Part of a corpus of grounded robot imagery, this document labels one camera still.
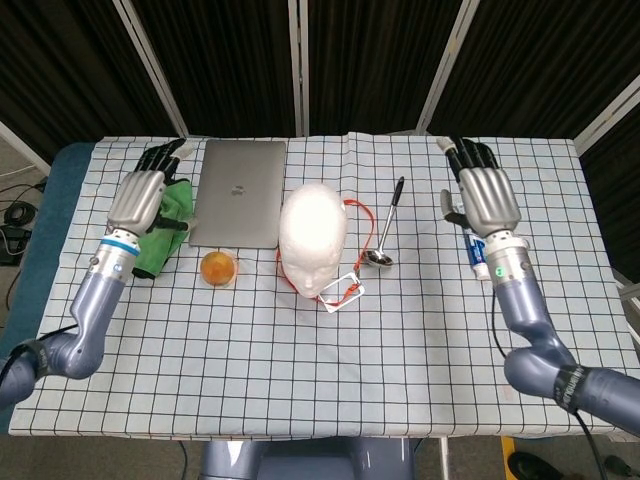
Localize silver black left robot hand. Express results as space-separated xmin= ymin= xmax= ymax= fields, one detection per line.
xmin=106 ymin=138 xmax=196 ymax=236

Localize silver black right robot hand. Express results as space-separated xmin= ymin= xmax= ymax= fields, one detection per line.
xmin=436 ymin=135 xmax=524 ymax=239

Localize orange lanyard strap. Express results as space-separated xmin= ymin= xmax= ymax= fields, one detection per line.
xmin=274 ymin=198 xmax=377 ymax=304

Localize clear white-framed badge holder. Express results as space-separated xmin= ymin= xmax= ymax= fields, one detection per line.
xmin=317 ymin=272 xmax=365 ymax=315

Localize white foam mannequin head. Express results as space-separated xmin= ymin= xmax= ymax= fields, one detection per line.
xmin=277 ymin=183 xmax=350 ymax=300

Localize green microfibre cloth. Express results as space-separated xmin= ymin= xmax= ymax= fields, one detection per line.
xmin=132 ymin=178 xmax=195 ymax=281

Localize blue white toothpaste tube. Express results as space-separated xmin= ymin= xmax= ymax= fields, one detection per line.
xmin=462 ymin=227 xmax=494 ymax=282

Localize grey laptop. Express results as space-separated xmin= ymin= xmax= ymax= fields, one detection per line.
xmin=188 ymin=138 xmax=288 ymax=250

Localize orange fruit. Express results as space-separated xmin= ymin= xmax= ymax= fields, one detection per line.
xmin=199 ymin=249 xmax=240 ymax=288

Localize dark folding screen white frames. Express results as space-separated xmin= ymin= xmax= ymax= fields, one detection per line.
xmin=0 ymin=0 xmax=640 ymax=301

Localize white black checked tablecloth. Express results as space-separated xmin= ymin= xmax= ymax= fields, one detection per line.
xmin=8 ymin=132 xmax=639 ymax=441

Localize black shoe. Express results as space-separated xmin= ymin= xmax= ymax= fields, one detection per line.
xmin=509 ymin=451 xmax=549 ymax=480

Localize grey-blue robot torso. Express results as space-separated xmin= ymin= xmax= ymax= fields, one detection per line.
xmin=199 ymin=437 xmax=416 ymax=480

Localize metal ladle black handle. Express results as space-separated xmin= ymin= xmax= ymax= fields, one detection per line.
xmin=361 ymin=175 xmax=406 ymax=268

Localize black floor cables and adapter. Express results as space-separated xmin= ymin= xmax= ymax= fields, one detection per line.
xmin=0 ymin=169 xmax=49 ymax=266

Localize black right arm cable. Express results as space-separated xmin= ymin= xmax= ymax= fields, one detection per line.
xmin=491 ymin=292 xmax=615 ymax=480

